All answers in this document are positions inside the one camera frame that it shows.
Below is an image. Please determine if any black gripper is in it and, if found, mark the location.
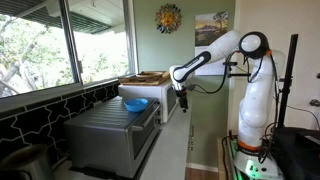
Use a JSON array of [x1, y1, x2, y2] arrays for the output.
[[175, 88, 189, 113]]

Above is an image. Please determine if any blue plastic bowl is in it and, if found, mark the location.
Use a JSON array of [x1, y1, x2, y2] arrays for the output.
[[123, 97, 149, 113]]

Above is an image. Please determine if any silver toaster oven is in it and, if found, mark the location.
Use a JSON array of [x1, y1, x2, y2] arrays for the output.
[[63, 95, 163, 180]]

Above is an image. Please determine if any white microwave oven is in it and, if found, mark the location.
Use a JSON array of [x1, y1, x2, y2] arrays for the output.
[[117, 80, 179, 124]]

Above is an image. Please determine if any wooden plate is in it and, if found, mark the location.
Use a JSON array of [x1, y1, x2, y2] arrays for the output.
[[135, 70, 164, 80]]

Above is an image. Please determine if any wooden serving tray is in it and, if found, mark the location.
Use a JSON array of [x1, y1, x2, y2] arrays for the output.
[[118, 70, 172, 87]]

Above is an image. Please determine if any black vertical stand pole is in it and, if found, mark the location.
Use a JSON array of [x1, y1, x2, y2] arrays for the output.
[[277, 33, 299, 129]]

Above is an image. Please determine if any black equipment box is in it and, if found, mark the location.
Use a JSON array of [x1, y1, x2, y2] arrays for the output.
[[271, 126, 320, 180]]

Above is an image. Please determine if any dark metal kettle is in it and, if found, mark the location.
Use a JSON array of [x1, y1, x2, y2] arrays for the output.
[[0, 143, 56, 180]]

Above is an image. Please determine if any metal drawer handle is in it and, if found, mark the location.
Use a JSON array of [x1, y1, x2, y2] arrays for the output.
[[188, 124, 195, 152]]

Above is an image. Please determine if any black camera cable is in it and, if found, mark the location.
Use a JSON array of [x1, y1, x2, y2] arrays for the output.
[[192, 54, 235, 95]]

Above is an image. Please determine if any black floor cable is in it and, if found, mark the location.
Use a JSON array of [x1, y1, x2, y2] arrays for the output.
[[221, 134, 242, 180]]

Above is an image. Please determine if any wall calendar with landscape photo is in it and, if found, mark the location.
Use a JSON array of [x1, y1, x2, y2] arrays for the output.
[[194, 11, 230, 77]]

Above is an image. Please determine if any colourful sun wall decoration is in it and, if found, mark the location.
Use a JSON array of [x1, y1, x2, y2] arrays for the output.
[[154, 3, 183, 35]]

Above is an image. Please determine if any sliding window with frame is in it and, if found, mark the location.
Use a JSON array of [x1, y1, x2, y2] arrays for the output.
[[0, 0, 138, 101]]

